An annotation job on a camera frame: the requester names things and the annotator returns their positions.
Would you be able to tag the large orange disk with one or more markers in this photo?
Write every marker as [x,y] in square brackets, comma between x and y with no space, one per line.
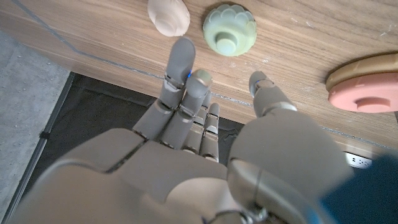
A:
[360,70]

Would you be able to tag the black backdrop stand pole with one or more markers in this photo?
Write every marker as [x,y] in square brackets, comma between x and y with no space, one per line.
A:
[46,133]

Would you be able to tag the white power strip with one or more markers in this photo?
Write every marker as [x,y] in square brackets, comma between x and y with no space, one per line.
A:
[359,161]

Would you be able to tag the green disk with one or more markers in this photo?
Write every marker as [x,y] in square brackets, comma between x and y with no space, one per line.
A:
[230,28]

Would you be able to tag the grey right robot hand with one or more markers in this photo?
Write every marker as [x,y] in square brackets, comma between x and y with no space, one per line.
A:
[174,180]

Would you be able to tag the small beige disk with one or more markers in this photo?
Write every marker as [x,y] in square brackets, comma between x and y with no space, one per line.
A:
[169,17]

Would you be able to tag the coral red disk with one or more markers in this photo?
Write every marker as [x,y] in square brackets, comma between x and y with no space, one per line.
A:
[363,93]

